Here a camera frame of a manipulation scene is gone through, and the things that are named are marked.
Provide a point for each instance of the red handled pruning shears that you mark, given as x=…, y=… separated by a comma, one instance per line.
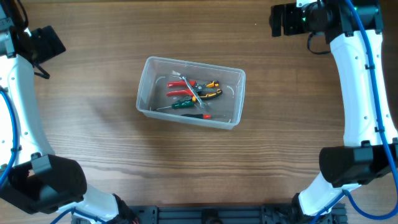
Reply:
x=187, y=91

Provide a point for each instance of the orange black long-nose pliers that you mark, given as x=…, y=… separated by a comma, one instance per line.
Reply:
x=209, y=90

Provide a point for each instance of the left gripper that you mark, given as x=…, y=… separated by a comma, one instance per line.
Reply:
x=46, y=44

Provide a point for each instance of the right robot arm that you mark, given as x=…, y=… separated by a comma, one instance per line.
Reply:
x=353, y=30

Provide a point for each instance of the silver L-shaped socket wrench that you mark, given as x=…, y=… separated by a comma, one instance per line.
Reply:
x=201, y=102

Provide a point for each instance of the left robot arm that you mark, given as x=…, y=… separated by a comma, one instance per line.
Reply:
x=33, y=178

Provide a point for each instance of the green handled screwdriver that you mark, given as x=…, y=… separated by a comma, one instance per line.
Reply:
x=185, y=102

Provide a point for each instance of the clear plastic container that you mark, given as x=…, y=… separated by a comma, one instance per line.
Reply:
x=157, y=73

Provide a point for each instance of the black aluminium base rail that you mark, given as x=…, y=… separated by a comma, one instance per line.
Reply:
x=265, y=214

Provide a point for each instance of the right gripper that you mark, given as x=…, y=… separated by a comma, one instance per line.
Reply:
x=286, y=20

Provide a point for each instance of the black red handled screwdriver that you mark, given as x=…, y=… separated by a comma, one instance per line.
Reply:
x=204, y=116

